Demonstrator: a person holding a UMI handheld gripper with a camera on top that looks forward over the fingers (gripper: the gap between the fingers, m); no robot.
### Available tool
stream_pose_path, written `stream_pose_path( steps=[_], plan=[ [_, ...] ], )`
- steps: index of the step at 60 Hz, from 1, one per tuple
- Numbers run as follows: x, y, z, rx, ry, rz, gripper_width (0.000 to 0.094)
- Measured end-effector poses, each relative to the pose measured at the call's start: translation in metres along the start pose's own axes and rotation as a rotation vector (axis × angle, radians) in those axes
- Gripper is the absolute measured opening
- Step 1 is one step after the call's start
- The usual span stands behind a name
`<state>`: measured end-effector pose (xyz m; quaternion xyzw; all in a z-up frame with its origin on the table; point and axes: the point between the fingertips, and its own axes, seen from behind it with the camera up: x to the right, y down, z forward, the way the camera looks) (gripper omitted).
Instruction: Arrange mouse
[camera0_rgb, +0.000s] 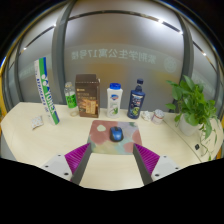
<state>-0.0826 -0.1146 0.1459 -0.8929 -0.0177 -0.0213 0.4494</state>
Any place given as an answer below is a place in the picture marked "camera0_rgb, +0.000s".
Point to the dark blue pump bottle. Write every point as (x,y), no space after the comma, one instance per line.
(136,101)

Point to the blue and black computer mouse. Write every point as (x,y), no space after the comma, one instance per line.
(116,134)

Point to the crumpled white tissue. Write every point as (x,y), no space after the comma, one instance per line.
(146,116)

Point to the green white blue shuttlecock tube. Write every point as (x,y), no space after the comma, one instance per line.
(46,93)

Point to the floral pastel mouse pad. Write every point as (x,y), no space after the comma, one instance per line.
(100,140)

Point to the brown cardboard box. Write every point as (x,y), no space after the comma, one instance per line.
(87,96)

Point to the white bottle with blue cap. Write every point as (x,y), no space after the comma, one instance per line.
(114,101)

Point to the white jar with perforated lid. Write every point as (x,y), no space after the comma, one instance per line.
(158,117)

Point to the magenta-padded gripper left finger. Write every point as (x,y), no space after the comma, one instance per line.
(58,165)

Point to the small black desk socket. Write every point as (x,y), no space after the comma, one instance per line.
(197,146)

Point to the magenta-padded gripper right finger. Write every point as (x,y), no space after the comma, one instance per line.
(163,166)

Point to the clear bottle with green label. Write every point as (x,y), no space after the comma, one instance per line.
(71,100)

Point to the small white patterned packet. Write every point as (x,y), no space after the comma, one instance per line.
(37,122)

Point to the green plant in white pot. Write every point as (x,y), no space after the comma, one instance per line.
(191,110)

